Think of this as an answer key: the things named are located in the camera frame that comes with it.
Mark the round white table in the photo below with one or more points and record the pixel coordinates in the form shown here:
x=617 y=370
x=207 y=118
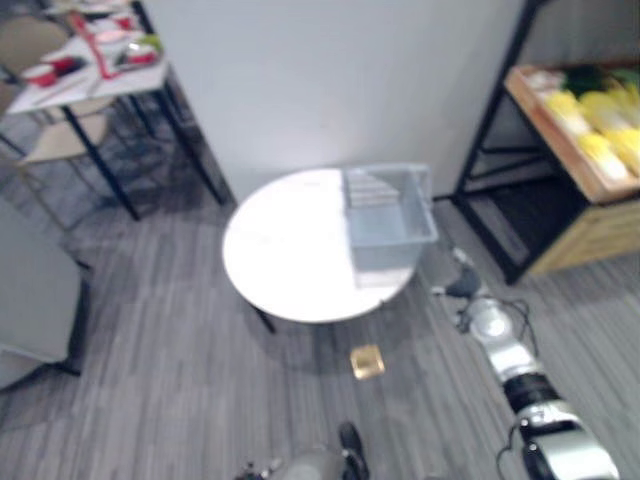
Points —
x=290 y=240

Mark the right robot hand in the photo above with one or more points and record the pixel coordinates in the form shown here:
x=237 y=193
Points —
x=464 y=285

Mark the dark robot foot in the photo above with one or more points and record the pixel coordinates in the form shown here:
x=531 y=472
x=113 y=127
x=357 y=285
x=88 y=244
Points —
x=354 y=450

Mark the black metal shelf frame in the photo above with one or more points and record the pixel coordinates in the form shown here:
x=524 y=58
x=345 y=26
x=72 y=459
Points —
x=487 y=165

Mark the beige dining chair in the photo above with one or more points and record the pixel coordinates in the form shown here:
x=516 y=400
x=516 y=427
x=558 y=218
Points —
x=30 y=40
x=65 y=137

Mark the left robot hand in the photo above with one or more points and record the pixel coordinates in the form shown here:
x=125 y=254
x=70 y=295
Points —
x=260 y=471

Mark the pink plate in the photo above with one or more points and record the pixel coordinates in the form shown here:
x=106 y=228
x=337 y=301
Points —
x=112 y=36

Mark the red bowl with dark food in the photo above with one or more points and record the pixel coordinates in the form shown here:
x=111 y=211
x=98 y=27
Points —
x=70 y=66

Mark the brass floor socket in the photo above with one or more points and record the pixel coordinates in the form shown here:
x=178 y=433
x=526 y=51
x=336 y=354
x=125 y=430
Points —
x=367 y=362

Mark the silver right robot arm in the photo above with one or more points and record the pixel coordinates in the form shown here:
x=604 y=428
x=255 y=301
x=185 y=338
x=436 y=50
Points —
x=520 y=360

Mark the green vegetable bunch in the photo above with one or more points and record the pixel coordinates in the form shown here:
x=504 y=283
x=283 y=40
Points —
x=152 y=42

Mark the pale packaged vegetable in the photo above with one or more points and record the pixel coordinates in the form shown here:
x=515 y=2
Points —
x=542 y=80

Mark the wooden shelf base box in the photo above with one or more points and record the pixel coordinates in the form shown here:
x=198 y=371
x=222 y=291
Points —
x=590 y=240

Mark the red ribbon strip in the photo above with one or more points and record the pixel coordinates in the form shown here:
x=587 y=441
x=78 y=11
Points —
x=95 y=47

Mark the red bowl with silver lid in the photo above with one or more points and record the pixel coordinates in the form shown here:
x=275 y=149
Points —
x=136 y=55

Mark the yellow napa cabbage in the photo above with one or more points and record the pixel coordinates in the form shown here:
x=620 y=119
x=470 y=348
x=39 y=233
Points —
x=627 y=145
x=607 y=107
x=565 y=112
x=602 y=155

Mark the grey armchair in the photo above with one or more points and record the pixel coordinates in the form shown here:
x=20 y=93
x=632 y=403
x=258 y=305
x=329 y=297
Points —
x=35 y=300

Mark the dark green leafy vegetable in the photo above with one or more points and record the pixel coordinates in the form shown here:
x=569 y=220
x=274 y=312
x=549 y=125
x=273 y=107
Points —
x=626 y=77
x=585 y=80

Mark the clear plastic basket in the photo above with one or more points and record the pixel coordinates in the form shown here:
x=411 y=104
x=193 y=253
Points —
x=387 y=220

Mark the white square dining table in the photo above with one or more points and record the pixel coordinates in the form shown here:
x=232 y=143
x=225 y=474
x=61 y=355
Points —
x=125 y=82

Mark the wooden produce crate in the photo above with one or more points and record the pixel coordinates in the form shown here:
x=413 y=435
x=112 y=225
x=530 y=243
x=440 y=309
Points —
x=560 y=145

